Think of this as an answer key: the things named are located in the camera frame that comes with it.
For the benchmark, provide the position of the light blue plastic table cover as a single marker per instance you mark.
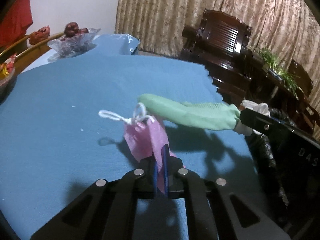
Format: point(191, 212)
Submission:
point(116, 44)

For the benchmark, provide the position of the dark red fruit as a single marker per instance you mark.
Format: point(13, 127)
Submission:
point(72, 29)

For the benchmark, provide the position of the dark wooden armchair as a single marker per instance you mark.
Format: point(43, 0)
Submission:
point(301, 77)
point(220, 44)

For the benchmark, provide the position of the black lined trash bin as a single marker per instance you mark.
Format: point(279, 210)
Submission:
point(290, 145)

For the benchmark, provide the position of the glass snack dish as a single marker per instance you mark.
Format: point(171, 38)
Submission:
point(7, 72)

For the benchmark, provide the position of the red cloth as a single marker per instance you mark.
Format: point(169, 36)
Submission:
point(16, 22)

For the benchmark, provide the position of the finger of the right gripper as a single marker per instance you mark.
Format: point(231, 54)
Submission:
point(272, 127)

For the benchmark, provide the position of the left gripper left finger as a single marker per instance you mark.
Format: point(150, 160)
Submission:
point(106, 209)

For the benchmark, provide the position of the dark wooden side table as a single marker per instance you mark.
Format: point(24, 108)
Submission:
point(266, 86)

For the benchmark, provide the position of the white tissue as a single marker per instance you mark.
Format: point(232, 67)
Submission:
point(255, 110)

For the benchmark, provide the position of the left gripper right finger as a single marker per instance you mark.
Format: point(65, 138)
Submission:
point(213, 210)

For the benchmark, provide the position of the green rubber glove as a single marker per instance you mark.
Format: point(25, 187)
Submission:
point(208, 115)

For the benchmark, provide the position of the green potted plant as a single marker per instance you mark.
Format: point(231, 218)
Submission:
point(274, 64)

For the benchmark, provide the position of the beige patterned curtain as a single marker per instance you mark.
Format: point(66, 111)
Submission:
point(287, 28)

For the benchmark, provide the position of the blue table cloth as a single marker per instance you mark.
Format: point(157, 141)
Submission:
point(54, 144)

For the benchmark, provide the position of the glass fruit bowl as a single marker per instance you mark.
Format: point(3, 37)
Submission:
point(73, 46)

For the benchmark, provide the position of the red ornament on cabinet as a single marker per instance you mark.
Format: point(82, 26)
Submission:
point(39, 35)

